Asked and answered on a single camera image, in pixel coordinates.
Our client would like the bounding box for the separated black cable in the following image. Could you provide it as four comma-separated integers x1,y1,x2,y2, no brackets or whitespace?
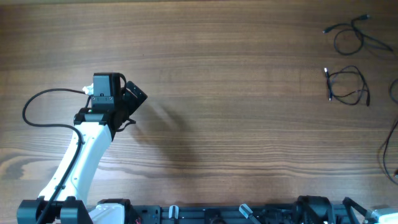
381,77,398,183
322,14,395,57

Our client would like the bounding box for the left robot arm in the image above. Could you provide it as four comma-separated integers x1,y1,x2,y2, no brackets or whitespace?
16,72,147,223

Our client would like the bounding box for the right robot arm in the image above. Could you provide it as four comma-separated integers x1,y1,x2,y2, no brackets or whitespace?
292,196,397,224

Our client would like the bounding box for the left camera black cable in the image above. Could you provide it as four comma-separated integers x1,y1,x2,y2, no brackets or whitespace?
22,88,88,224

